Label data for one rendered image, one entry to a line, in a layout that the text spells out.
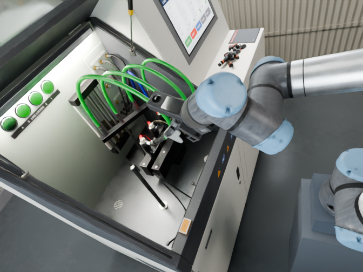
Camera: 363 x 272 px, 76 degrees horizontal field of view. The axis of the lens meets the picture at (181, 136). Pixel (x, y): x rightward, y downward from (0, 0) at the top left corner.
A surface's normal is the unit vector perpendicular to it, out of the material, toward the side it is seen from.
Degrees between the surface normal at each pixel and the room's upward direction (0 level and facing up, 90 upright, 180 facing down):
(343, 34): 90
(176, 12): 76
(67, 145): 90
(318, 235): 0
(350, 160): 8
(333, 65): 27
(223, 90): 45
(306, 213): 0
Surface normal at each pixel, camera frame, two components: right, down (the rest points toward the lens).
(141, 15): 0.79, -0.02
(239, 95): 0.25, -0.13
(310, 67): -0.54, -0.25
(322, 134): -0.28, -0.63
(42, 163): 0.88, 0.14
